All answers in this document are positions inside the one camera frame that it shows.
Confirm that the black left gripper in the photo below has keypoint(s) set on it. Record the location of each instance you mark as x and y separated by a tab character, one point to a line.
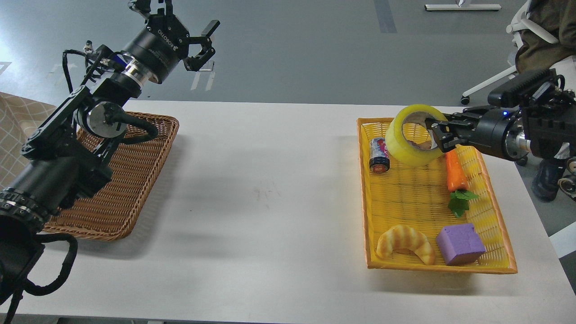
163	43

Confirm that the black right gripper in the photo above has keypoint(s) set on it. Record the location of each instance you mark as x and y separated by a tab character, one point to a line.
491	130

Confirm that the yellow tape roll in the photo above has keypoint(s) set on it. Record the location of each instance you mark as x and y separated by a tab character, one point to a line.
409	125

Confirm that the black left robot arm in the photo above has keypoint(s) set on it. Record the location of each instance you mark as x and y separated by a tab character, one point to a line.
70	151

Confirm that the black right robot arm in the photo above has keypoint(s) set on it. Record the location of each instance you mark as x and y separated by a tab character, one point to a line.
531	113

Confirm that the brown toy lion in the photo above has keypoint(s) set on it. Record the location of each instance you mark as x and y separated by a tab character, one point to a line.
426	145

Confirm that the orange toy carrot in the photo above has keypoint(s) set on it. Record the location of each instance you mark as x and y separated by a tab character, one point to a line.
457	184

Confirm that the small drink can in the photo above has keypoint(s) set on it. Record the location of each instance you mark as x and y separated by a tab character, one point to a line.
379	161

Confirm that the yellow plastic basket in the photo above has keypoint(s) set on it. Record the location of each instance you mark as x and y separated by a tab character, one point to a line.
418	197

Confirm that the purple sponge block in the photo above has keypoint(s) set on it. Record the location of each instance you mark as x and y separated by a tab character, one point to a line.
460	244

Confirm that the white stand base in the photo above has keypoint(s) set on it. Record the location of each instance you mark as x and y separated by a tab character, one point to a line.
462	8

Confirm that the toy croissant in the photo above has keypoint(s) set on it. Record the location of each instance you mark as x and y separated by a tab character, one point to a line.
403	237

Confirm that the seated person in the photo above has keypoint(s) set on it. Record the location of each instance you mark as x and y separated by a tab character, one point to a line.
557	17

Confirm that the beige checkered cloth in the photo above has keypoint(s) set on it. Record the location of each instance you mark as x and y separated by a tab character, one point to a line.
19	118

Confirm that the brown wicker basket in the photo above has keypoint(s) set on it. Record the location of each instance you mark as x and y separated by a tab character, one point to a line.
113	212

